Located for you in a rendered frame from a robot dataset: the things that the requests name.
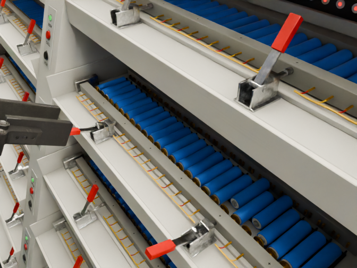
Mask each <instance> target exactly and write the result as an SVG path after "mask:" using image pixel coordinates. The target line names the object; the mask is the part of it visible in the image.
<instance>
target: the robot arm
mask: <svg viewBox="0 0 357 268"><path fill-rule="evenodd" d="M60 111H61V108H60V107H59V106H57V105H48V104H41V103H32V102H24V101H19V100H11V99H3V98H0V156H1V155H2V152H3V148H4V145H5V144H15V145H42V146H66V144H67V141H68V139H69V136H70V133H71V130H72V127H73V123H72V122H71V121H67V120H58V117H59V114H60Z"/></svg>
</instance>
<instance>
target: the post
mask: <svg viewBox="0 0 357 268"><path fill-rule="evenodd" d="M49 5H50V6H51V7H53V8H54V9H55V10H56V11H57V12H56V21H55V31H54V40H53V49H52V58H51V64H50V70H48V69H47V68H46V67H45V66H44V64H43V56H44V45H45V35H46V25H47V16H48V6H49ZM112 56H114V55H112V54H111V53H110V52H108V51H107V50H105V49H104V48H103V47H101V46H100V45H99V44H97V43H96V42H95V41H93V40H92V39H91V38H89V37H88V36H87V35H85V34H84V33H83V32H81V31H80V30H79V29H77V28H76V27H75V26H73V25H72V24H70V23H69V18H68V14H67V10H66V5H65V0H45V8H44V19H43V25H42V36H41V47H40V57H39V68H38V79H37V89H36V100H35V103H38V102H39V97H41V99H42V100H43V101H44V102H45V104H48V105H54V103H53V99H52V96H51V93H50V90H49V86H48V83H47V79H46V77H47V76H51V75H53V74H57V73H60V72H63V71H67V70H70V69H74V68H77V67H79V66H83V65H86V64H89V63H93V62H96V61H100V60H103V59H106V58H109V57H112ZM76 143H78V141H77V140H76V139H75V137H74V136H73V135H72V136H69V139H68V141H67V144H66V146H41V151H40V150H39V149H38V147H37V146H36V145H31V148H30V159H29V170H28V181H27V191H26V198H25V208H24V219H23V229H22V240H21V251H20V261H19V268H26V266H25V264H24V261H23V259H22V256H23V246H24V236H25V230H26V228H27V231H28V233H29V235H30V237H31V239H30V248H29V257H28V267H27V268H43V267H45V266H47V265H48V264H47V262H46V260H45V258H44V255H43V253H42V251H41V249H40V247H39V245H38V243H37V240H36V238H35V236H34V234H33V232H32V230H31V228H30V225H32V224H34V223H36V222H38V221H40V220H42V219H43V218H45V217H47V216H49V215H51V214H53V213H55V212H57V211H59V210H60V209H59V207H58V206H57V204H56V202H55V200H54V198H53V197H52V195H51V193H50V192H49V190H48V188H47V186H46V183H45V180H44V177H43V175H42V172H41V170H40V167H39V165H38V162H37V159H40V158H42V157H44V156H47V155H49V154H52V153H54V152H56V151H59V150H61V149H63V148H66V147H69V146H71V145H74V144H76ZM31 169H33V171H34V173H35V174H36V176H37V178H38V179H37V188H36V197H35V206H34V212H33V215H32V214H31V212H30V210H29V208H28V200H29V189H30V179H31Z"/></svg>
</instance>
